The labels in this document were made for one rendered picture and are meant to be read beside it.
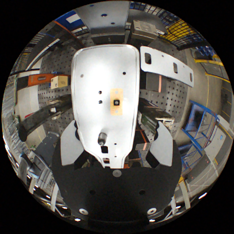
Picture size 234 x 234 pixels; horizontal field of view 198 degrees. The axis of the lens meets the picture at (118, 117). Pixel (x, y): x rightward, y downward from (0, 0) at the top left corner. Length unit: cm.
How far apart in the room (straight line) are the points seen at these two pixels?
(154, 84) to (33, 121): 38
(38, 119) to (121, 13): 34
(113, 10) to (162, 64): 24
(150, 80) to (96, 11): 29
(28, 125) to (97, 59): 26
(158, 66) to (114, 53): 15
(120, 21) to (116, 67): 17
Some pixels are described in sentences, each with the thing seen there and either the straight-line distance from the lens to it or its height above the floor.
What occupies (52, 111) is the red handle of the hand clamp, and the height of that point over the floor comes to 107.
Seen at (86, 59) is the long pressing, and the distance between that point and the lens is 27.
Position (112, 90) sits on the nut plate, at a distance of 23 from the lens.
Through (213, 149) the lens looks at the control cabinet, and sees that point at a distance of 804.
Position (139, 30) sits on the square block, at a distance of 26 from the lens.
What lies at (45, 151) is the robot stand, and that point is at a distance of 82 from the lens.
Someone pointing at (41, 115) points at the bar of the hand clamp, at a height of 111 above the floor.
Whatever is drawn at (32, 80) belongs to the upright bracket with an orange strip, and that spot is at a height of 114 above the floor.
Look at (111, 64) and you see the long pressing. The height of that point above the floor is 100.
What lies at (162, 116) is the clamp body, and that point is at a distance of 25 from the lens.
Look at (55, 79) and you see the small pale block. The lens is 24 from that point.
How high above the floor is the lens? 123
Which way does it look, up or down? 67 degrees down
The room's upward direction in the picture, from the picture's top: 177 degrees clockwise
